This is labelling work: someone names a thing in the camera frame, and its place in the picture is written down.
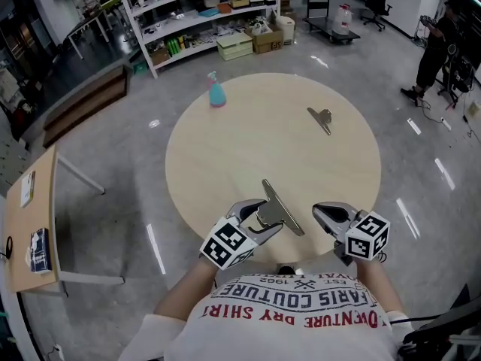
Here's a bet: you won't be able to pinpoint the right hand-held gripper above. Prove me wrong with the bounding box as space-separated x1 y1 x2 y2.
311 201 391 267

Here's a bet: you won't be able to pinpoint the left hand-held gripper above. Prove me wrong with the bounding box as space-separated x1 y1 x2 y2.
198 199 283 271

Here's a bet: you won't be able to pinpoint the silver metal clip object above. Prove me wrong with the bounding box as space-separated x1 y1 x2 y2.
306 107 334 137
256 178 306 237

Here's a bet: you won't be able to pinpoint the person's left forearm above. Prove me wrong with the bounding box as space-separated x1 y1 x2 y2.
153 256 219 321

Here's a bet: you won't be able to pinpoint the person's right forearm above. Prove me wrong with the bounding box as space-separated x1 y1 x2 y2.
354 256 406 315

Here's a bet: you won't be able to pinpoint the white printed t-shirt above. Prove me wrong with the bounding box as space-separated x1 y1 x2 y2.
119 272 415 361

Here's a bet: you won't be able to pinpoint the turquoise pink spray bottle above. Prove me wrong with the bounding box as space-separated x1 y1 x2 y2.
207 71 228 110

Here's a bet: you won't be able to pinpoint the pale green box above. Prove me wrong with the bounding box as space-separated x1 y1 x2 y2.
216 32 254 62

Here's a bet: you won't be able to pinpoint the brown cardboard box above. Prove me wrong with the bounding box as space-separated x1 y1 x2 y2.
245 23 285 55

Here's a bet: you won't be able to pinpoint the black platform cart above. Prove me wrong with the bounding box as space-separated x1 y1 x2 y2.
301 0 362 45

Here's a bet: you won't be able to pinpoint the black equipment stand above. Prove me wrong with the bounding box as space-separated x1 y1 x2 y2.
434 42 476 109

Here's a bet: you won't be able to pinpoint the wooden side table white legs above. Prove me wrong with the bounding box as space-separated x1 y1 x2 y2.
5 144 126 299

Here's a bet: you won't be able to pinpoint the white trash bin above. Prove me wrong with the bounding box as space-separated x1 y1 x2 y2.
275 14 297 46

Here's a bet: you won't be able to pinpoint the clear plastic jug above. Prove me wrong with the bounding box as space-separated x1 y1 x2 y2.
331 3 355 37

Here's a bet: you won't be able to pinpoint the white shelving unit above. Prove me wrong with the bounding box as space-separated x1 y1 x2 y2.
119 0 282 80

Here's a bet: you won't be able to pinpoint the dark wooden steps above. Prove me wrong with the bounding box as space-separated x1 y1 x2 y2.
41 64 131 150

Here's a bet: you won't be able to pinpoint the dark blue packet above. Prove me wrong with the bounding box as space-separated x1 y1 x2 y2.
28 228 53 275

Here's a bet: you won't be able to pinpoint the white yellow book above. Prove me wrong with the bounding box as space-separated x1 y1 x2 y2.
20 170 37 208

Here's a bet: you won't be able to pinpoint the white desk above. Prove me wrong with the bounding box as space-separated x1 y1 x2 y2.
66 0 123 60

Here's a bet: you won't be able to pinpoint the black cable loop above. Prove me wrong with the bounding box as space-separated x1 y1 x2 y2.
0 236 14 263

